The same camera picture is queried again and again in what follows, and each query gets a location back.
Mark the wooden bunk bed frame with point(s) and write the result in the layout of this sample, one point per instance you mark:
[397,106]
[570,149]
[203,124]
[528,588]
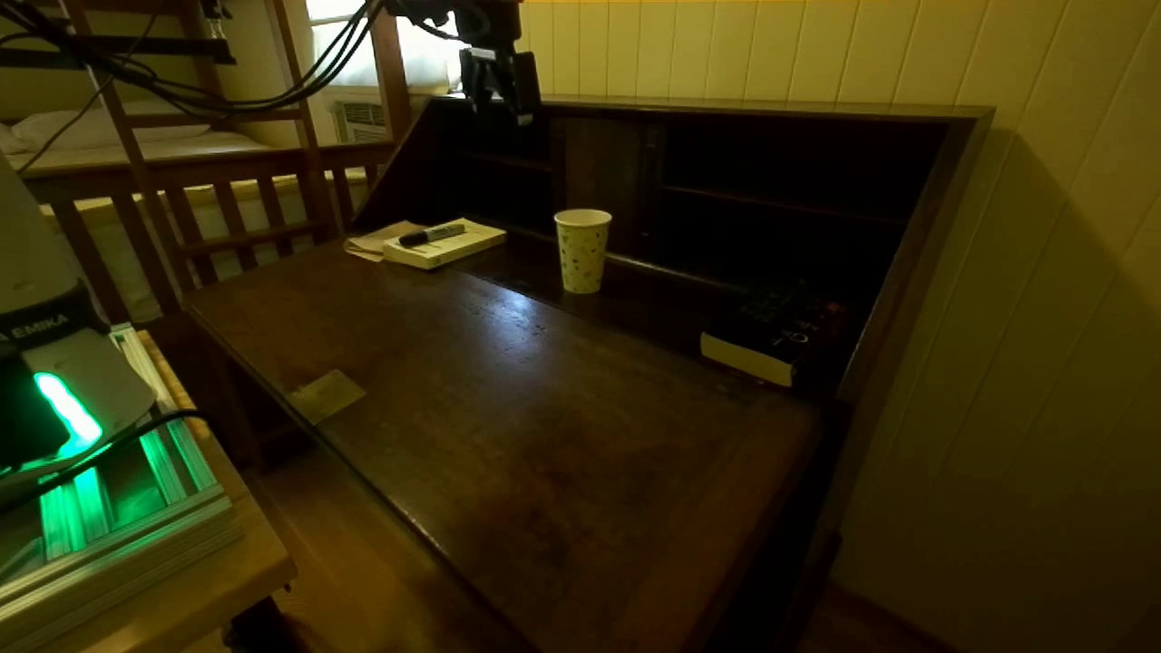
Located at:
[191,211]

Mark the white paperback book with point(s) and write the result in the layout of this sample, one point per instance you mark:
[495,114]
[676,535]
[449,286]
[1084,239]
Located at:
[472,240]

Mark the black box with white label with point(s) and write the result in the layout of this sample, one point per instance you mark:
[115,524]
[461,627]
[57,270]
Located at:
[790,336]

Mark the green-lit electronics box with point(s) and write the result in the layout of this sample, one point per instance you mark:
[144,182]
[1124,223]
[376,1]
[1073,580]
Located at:
[102,473]

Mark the dark wooden secretary desk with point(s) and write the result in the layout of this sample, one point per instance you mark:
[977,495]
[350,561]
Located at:
[570,465]

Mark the small tan sticky note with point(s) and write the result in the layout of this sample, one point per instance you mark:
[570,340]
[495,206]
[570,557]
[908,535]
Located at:
[328,398]

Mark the grey black-capped marker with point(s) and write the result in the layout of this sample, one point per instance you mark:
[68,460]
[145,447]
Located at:
[434,234]

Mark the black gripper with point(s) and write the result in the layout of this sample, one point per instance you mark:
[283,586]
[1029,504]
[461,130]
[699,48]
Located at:
[491,65]

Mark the light wooden side table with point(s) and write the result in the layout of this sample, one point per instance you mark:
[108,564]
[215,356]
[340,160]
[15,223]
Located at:
[180,603]

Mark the white dotted paper cup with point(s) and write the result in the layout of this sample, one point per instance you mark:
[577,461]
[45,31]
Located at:
[583,250]

